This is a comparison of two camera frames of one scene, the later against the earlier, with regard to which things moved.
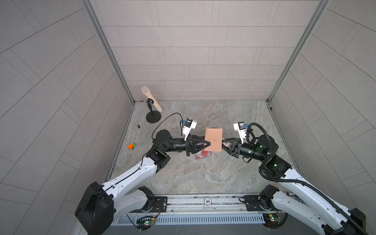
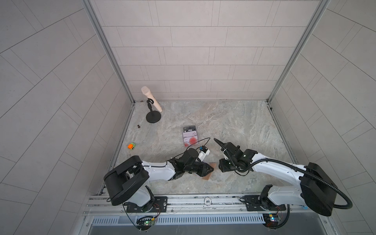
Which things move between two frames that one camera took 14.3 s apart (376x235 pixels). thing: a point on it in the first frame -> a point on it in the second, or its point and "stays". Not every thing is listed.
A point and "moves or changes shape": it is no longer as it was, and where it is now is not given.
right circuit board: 271,219 stays
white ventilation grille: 127,220 stays
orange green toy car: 131,146 stays
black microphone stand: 152,116 stays
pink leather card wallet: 214,135 -> 213,165
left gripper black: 189,146 -> 202,169
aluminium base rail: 209,204 stays
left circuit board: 143,223 stays
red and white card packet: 202,154 moves or changes shape
